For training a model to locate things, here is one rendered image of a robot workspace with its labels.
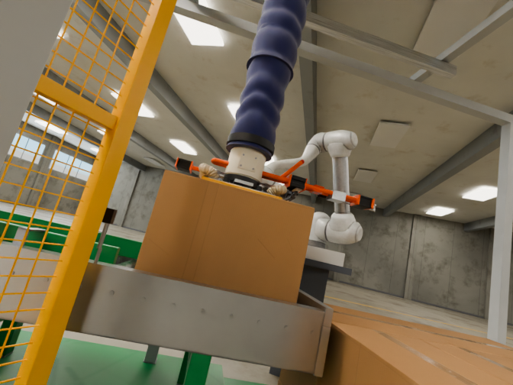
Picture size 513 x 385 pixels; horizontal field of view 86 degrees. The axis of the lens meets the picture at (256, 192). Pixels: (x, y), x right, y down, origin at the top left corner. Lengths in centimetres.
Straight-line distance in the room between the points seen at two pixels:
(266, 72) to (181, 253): 87
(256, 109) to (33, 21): 101
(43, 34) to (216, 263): 84
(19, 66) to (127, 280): 69
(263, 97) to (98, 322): 103
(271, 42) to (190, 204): 84
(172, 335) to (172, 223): 37
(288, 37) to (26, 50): 125
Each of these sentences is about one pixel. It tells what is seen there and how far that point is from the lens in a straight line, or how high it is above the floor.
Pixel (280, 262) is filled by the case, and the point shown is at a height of 71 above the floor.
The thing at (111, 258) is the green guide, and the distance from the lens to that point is 105.
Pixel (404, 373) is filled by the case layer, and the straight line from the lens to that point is 85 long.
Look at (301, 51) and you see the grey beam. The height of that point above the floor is 310.
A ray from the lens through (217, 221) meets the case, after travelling 105.
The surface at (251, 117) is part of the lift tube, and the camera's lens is 126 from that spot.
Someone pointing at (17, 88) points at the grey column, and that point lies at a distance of 36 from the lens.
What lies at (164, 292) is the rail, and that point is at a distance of 92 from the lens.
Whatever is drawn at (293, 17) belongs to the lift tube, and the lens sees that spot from 157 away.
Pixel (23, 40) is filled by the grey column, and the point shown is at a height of 89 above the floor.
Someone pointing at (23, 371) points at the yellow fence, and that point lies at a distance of 97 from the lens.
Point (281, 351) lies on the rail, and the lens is 100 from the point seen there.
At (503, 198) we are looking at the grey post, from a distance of 471.
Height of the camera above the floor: 75
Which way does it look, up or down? 11 degrees up
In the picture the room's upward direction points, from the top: 13 degrees clockwise
